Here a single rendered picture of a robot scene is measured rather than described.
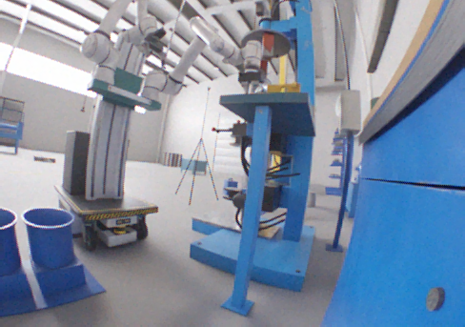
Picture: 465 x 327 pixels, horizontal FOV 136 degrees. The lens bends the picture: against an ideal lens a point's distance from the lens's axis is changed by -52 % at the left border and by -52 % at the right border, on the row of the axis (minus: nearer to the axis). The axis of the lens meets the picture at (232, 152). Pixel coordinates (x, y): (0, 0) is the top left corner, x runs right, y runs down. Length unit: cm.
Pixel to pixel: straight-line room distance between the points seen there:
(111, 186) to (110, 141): 38
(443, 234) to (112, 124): 181
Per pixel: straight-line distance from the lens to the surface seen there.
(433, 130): 28
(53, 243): 104
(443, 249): 24
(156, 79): 175
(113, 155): 176
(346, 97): 203
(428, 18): 29
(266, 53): 200
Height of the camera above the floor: 74
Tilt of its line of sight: 3 degrees up
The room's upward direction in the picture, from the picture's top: 7 degrees clockwise
